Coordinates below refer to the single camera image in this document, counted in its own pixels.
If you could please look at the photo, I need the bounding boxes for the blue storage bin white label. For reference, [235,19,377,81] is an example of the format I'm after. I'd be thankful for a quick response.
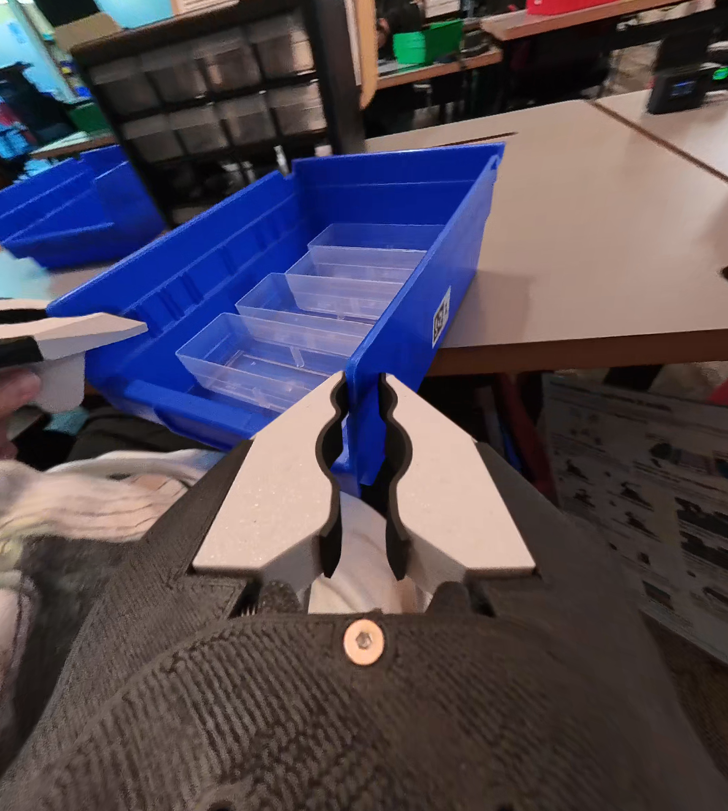
[47,142,506,499]

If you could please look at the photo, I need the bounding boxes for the black drawer cabinet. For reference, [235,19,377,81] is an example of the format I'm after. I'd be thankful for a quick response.
[70,0,368,227]

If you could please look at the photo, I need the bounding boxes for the printed paper sheet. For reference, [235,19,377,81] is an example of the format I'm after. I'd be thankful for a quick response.
[540,373,728,690]

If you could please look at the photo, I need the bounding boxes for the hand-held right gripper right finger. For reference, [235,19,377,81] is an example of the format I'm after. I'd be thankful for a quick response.
[380,374,537,594]

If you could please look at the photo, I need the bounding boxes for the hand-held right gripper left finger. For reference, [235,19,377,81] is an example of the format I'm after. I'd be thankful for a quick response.
[193,370,348,588]

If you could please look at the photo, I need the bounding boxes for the clear plastic drawer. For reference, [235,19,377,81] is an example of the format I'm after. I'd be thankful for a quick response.
[285,247,429,322]
[236,272,379,356]
[307,222,446,268]
[176,312,342,414]

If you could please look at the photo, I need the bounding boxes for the set of frosted cabinet drawers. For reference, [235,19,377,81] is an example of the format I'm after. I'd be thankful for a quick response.
[88,13,330,167]

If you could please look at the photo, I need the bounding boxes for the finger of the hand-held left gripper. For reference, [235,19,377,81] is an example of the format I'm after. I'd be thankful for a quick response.
[0,299,49,327]
[0,312,149,438]

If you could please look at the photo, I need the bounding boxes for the cardboard box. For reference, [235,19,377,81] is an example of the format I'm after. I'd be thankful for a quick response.
[52,11,125,53]

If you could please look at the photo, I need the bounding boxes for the printed white shirt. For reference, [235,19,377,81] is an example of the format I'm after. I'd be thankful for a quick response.
[0,446,232,767]

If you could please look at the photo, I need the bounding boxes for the green box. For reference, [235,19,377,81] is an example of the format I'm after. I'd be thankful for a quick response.
[392,19,466,65]

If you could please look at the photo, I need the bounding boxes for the black device with screen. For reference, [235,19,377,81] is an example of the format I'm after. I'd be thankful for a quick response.
[646,28,728,116]

